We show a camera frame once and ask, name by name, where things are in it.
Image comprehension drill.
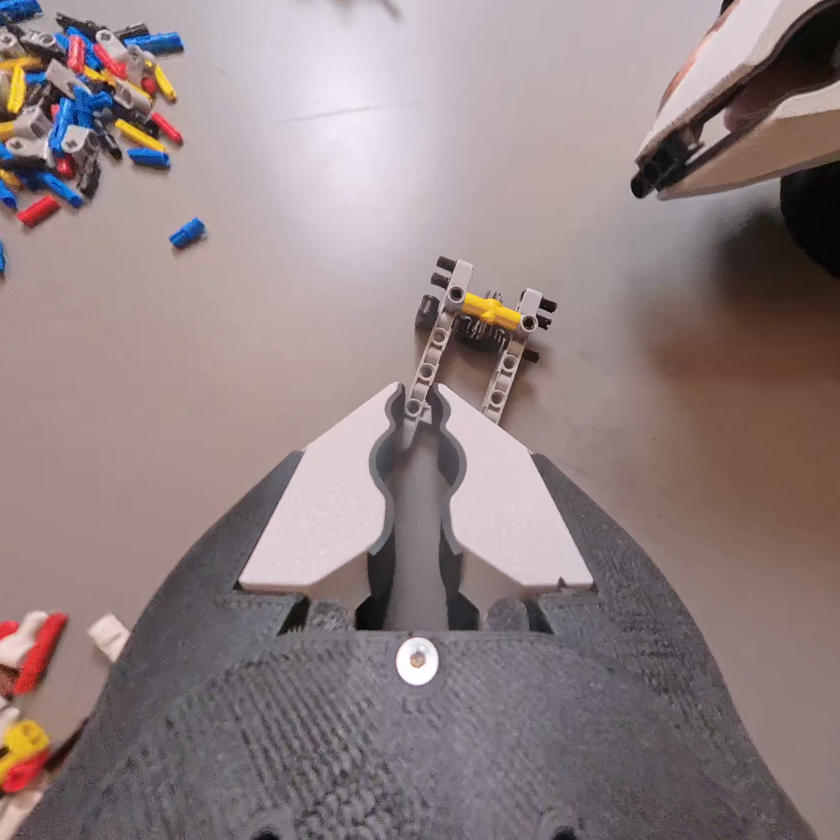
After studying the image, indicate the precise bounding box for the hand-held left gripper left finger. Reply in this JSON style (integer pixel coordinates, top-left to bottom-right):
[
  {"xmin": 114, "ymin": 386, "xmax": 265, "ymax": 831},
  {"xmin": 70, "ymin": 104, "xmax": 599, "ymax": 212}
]
[{"xmin": 238, "ymin": 381, "xmax": 406, "ymax": 627}]

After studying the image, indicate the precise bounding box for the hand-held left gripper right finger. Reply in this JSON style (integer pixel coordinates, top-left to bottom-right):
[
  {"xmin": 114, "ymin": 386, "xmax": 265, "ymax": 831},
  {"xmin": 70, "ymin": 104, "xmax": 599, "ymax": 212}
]
[{"xmin": 433, "ymin": 383, "xmax": 595, "ymax": 630}]

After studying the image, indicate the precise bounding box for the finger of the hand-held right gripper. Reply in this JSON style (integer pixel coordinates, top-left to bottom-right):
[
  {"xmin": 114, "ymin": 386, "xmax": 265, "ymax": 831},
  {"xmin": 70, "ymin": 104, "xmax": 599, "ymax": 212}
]
[
  {"xmin": 634, "ymin": 0, "xmax": 840, "ymax": 168},
  {"xmin": 655, "ymin": 66, "xmax": 840, "ymax": 201}
]

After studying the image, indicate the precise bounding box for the black lego connector piece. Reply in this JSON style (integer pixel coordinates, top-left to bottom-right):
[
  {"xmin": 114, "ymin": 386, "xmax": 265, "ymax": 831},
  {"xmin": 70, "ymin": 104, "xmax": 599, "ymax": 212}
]
[{"xmin": 630, "ymin": 131, "xmax": 706, "ymax": 200}]

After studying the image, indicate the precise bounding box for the grey yellow lego frame assembly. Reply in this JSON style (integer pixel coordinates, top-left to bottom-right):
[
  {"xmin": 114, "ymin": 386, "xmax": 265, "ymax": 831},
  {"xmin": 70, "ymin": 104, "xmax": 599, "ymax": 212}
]
[{"xmin": 402, "ymin": 255, "xmax": 559, "ymax": 455}]

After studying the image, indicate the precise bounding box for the pile of red white lego pieces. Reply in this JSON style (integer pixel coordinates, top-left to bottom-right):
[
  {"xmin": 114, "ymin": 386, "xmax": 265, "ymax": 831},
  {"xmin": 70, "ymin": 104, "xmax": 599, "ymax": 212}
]
[{"xmin": 0, "ymin": 609, "xmax": 132, "ymax": 831}]

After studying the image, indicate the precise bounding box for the pile of blue yellow lego pieces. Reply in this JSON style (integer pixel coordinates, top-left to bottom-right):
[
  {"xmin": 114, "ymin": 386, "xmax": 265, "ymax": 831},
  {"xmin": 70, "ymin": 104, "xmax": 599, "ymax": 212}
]
[{"xmin": 0, "ymin": 0, "xmax": 186, "ymax": 227}]

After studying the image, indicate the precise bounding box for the person's right hand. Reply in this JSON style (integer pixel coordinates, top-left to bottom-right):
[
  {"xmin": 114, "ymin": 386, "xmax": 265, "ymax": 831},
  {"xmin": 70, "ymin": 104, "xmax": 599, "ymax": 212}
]
[{"xmin": 722, "ymin": 98, "xmax": 772, "ymax": 135}]

